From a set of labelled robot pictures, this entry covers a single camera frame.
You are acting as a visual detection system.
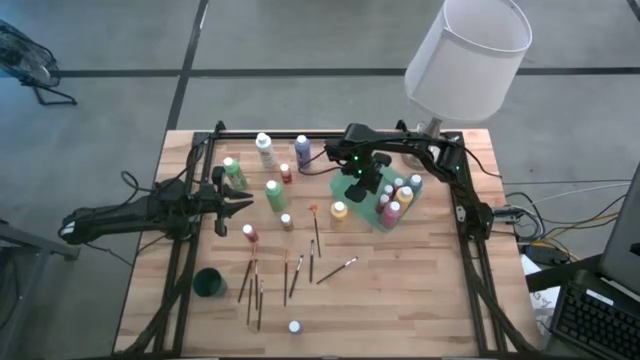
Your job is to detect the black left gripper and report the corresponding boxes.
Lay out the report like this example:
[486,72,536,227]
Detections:
[198,164,255,236]

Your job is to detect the yellow apple-label paint bottle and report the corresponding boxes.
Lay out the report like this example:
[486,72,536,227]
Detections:
[328,199,349,231]

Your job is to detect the teal translucent plastic bin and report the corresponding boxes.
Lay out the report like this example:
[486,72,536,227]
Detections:
[328,167,425,234]

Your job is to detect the large pink paint bottle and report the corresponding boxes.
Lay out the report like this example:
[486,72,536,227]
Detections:
[380,200,403,230]

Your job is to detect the dark green plastic cup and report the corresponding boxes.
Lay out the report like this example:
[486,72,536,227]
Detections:
[191,267,229,299]

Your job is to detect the black keyboard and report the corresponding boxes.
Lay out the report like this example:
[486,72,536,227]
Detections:
[548,279,640,360]

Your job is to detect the white cable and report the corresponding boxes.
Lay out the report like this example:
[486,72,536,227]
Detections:
[539,182,632,199]

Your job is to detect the orange handled paintbrush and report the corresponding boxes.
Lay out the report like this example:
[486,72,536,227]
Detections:
[236,244,257,304]

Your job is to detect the large purple-blue paint bottle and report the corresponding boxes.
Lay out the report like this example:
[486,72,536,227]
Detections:
[293,134,312,170]

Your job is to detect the grey side stand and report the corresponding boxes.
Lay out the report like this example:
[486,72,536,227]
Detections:
[0,219,81,360]

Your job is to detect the long paintbrush silver ferrule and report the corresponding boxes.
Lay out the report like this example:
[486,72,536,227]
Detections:
[315,255,360,286]

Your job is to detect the dark power strip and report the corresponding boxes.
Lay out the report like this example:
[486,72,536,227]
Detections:
[527,241,571,266]

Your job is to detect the yellow cable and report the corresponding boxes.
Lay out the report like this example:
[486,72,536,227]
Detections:
[547,211,622,239]

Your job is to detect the black paintbrush silver ferrule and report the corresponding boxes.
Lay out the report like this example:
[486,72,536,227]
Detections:
[289,254,306,300]

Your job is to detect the white printed paper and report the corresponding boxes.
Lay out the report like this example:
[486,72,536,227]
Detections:
[519,254,561,321]

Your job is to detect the large orange-yellow paint bottle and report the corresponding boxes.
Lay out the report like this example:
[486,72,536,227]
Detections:
[394,185,415,211]

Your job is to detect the black floor fan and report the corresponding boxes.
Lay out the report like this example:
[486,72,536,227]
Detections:
[0,19,79,107]

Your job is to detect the large plain green paint bottle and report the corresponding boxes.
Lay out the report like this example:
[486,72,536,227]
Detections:
[263,179,288,214]

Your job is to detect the labelled light green paint bottle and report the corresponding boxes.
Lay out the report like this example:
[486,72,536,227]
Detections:
[221,156,249,191]

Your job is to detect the white shade table lamp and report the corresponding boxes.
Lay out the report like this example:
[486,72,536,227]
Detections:
[403,0,534,171]

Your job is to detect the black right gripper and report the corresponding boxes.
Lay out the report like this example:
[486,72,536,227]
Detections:
[325,140,394,204]

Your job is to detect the fan paintbrush orange bristles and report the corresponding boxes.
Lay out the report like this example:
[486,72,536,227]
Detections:
[308,203,323,260]

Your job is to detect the white paint bottle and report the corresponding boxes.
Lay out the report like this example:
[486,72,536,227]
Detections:
[254,131,279,171]

